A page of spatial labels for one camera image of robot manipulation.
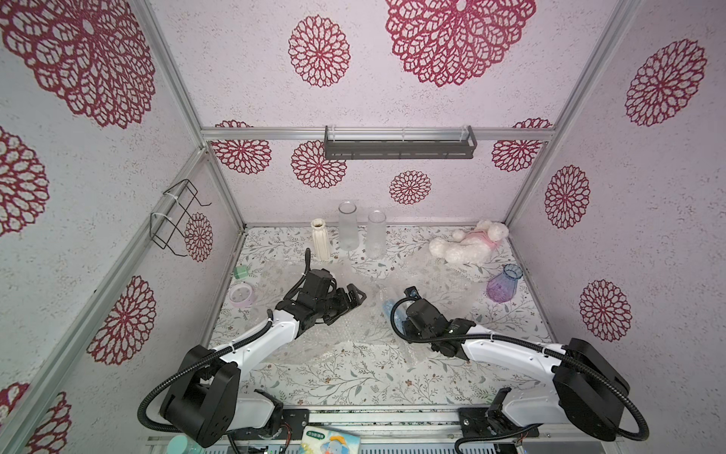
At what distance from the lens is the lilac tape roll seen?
3.19ft

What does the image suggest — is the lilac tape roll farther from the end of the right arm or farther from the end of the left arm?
the end of the right arm

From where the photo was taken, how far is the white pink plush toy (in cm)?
99

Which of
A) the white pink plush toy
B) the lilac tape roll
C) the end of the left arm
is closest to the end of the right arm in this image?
the end of the left arm

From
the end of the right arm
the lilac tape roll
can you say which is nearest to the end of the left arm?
the end of the right arm
